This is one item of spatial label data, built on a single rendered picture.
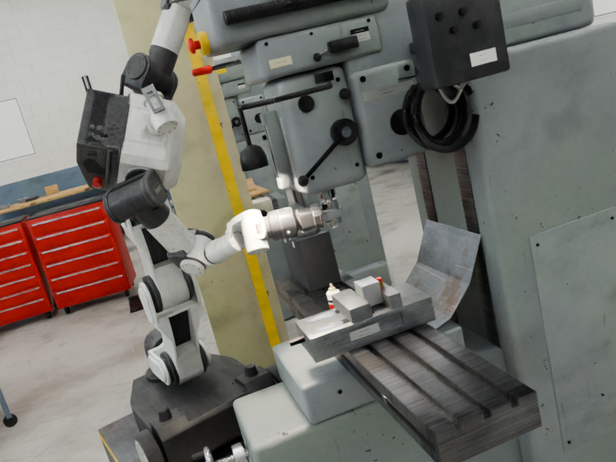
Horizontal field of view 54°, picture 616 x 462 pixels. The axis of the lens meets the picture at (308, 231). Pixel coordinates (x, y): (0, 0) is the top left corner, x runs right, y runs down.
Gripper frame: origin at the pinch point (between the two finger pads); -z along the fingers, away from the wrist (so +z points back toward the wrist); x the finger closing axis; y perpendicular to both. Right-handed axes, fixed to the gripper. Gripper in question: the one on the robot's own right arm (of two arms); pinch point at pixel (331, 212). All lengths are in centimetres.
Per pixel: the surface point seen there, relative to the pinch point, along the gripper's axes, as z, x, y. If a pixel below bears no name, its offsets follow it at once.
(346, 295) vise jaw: 1.8, -13.9, 20.7
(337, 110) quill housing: -7.1, -8.4, -28.2
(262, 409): 33, -6, 52
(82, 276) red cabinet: 227, 406, 92
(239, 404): 41, 0, 52
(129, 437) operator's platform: 98, 57, 84
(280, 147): 10.0, -4.5, -22.0
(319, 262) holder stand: 6.3, 29.5, 22.7
